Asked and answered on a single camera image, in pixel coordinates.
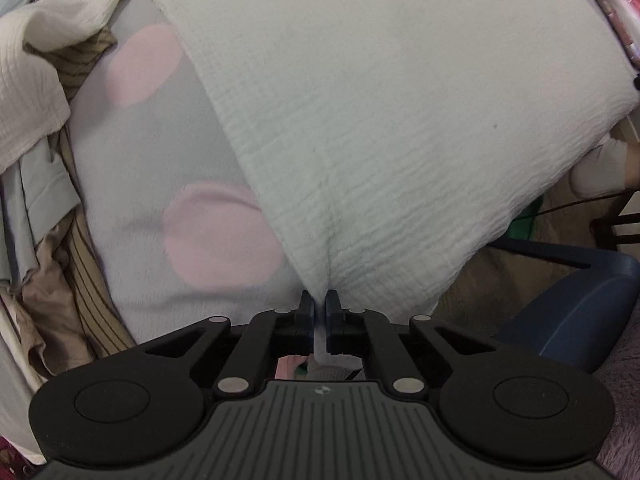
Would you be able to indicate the brown striped garment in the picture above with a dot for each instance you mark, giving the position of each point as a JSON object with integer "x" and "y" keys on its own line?
{"x": 92, "y": 280}

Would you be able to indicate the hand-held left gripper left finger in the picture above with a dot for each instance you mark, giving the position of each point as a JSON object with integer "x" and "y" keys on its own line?
{"x": 305, "y": 320}

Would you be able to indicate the green slipper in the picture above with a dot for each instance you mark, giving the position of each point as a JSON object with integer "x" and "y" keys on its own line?
{"x": 522, "y": 227}

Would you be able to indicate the person's foot in white sock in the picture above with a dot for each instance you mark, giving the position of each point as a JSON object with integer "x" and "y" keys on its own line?
{"x": 597, "y": 170}

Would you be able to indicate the white fine-textured garment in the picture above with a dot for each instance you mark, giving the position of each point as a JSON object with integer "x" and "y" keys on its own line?
{"x": 375, "y": 110}

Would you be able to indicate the blue chair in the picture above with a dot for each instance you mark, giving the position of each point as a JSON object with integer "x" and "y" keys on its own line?
{"x": 575, "y": 320}

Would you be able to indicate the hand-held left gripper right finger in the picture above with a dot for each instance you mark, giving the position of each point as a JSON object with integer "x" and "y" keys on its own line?
{"x": 334, "y": 320}

